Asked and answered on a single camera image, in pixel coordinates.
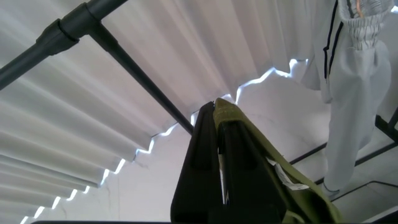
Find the pale grey shorts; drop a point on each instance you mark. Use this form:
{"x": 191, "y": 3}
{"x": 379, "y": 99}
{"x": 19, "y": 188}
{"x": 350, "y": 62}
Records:
{"x": 357, "y": 109}

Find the black clothes rack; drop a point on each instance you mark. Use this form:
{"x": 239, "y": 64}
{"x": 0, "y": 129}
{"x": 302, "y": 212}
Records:
{"x": 133, "y": 67}

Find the pink clothes hanger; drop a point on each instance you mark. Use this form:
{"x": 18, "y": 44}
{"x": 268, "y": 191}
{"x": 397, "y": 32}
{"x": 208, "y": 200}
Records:
{"x": 359, "y": 7}

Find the green garment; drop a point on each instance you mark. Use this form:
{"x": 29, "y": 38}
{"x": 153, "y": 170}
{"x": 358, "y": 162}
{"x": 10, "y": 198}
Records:
{"x": 304, "y": 199}

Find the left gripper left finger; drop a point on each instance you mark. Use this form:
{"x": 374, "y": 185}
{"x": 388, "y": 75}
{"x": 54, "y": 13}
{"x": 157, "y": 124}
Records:
{"x": 199, "y": 174}

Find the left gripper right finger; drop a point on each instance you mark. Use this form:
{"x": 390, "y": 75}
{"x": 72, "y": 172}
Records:
{"x": 248, "y": 186}

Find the white curtain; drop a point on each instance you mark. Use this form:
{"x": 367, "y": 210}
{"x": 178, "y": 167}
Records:
{"x": 155, "y": 37}

